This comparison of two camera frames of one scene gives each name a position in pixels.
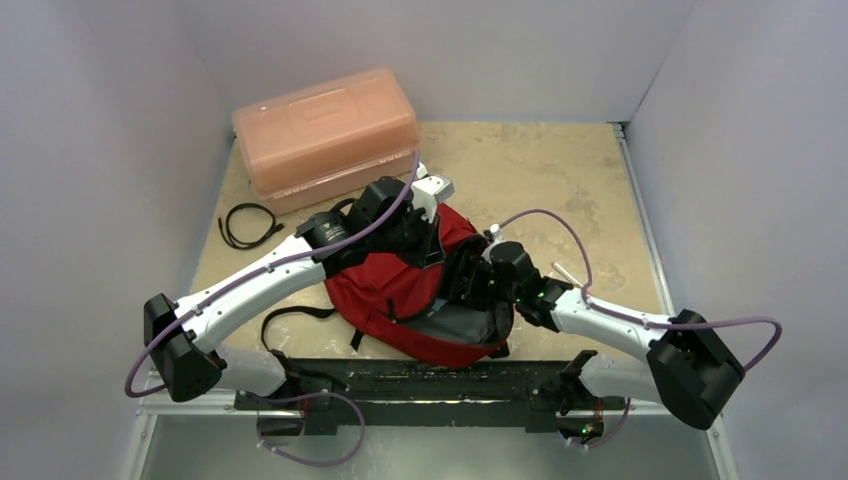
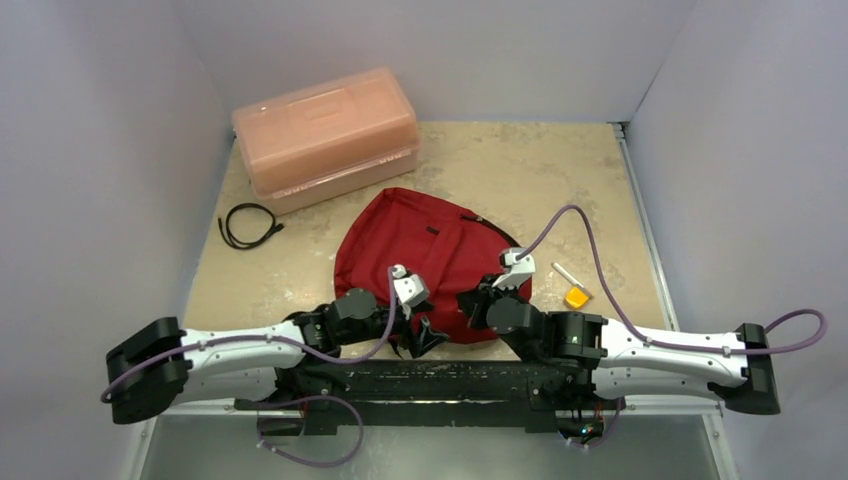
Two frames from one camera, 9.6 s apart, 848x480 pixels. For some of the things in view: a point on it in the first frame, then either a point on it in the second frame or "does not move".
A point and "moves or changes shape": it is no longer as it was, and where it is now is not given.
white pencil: [566, 274] does not move
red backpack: [413, 313] moves or changes shape
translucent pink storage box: [317, 144] does not move
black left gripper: [429, 251] -> [406, 337]
